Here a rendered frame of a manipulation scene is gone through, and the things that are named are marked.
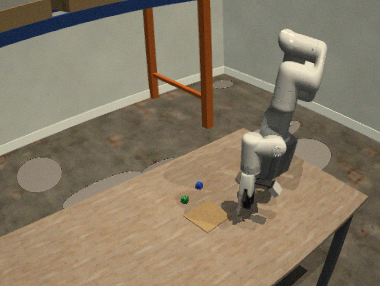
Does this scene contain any dark blue die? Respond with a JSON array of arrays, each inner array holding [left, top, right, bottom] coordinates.
[[195, 181, 203, 190]]

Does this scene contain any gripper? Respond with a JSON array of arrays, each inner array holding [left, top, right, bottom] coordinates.
[[239, 170, 261, 209]]

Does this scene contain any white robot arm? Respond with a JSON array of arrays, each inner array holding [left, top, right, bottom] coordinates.
[[241, 29, 327, 174]]

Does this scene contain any tan flat mat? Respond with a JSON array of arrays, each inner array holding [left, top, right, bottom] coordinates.
[[183, 200, 232, 232]]

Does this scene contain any green die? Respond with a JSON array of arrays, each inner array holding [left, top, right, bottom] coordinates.
[[181, 195, 189, 204]]

